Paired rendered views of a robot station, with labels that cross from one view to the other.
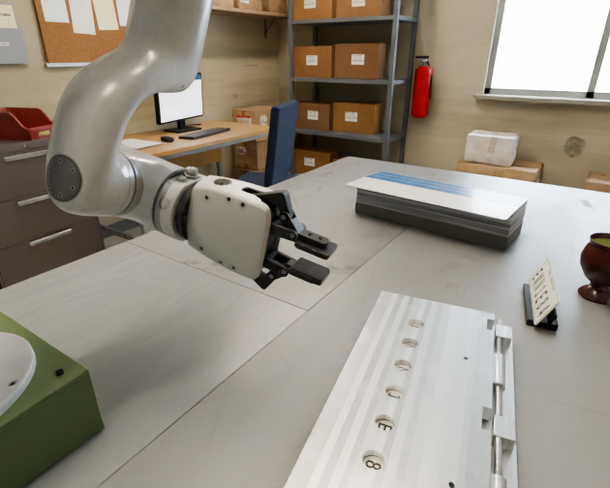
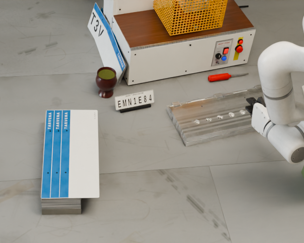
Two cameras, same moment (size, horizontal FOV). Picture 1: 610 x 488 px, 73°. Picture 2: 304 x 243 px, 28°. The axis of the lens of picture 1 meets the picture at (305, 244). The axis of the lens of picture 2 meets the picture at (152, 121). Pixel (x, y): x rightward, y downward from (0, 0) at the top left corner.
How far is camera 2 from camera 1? 238 cm
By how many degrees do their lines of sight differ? 100
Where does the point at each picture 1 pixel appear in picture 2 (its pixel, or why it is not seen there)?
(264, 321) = (229, 172)
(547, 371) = (173, 98)
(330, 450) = not seen: hidden behind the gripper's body
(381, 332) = (211, 127)
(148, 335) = (273, 198)
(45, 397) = not seen: outside the picture
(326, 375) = (231, 141)
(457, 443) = (233, 99)
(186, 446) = not seen: hidden behind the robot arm
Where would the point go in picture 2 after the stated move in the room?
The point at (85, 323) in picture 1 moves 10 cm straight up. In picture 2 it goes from (293, 223) to (301, 206)
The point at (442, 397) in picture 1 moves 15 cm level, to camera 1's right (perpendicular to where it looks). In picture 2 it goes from (223, 105) to (195, 85)
